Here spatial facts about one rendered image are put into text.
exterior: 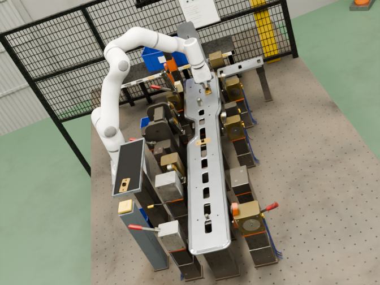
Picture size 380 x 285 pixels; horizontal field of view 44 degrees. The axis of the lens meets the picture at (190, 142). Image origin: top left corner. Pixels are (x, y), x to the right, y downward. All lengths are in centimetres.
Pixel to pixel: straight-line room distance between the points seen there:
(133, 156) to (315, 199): 93
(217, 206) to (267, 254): 31
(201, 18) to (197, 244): 169
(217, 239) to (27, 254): 236
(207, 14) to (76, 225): 199
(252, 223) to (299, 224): 41
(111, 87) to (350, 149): 133
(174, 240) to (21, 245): 232
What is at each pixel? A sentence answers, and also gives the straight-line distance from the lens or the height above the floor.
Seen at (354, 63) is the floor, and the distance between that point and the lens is 455.
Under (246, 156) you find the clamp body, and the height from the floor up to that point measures 79.
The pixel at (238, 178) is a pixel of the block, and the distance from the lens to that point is 221.
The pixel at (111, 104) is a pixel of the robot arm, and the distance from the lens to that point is 263.
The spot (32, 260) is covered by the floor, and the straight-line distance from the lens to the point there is 406.
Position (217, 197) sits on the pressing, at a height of 100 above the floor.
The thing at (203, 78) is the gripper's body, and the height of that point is 111.
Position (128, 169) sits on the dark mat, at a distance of 232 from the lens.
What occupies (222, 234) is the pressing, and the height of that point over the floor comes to 100.
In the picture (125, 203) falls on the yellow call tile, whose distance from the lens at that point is 216.
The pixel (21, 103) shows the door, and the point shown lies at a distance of 556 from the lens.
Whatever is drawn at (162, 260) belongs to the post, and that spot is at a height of 77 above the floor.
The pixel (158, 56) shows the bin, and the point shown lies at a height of 113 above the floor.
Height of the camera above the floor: 256
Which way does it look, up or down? 38 degrees down
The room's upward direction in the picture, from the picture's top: 24 degrees counter-clockwise
